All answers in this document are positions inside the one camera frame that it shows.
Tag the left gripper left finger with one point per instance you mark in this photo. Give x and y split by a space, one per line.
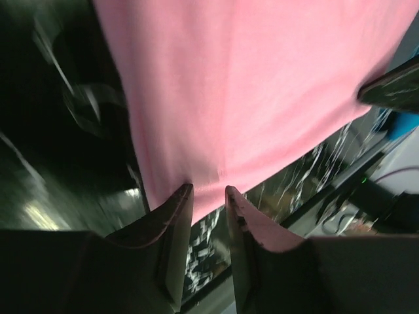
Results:
146 260

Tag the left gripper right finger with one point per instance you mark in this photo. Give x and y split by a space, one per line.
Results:
264 258

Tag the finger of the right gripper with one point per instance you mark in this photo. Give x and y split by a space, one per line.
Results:
396 90

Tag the pink t shirt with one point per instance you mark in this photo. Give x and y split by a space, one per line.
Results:
227 93

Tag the blue folded t shirt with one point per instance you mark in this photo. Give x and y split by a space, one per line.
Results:
402 124

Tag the black marbled table mat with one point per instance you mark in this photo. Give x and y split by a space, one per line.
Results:
281 194

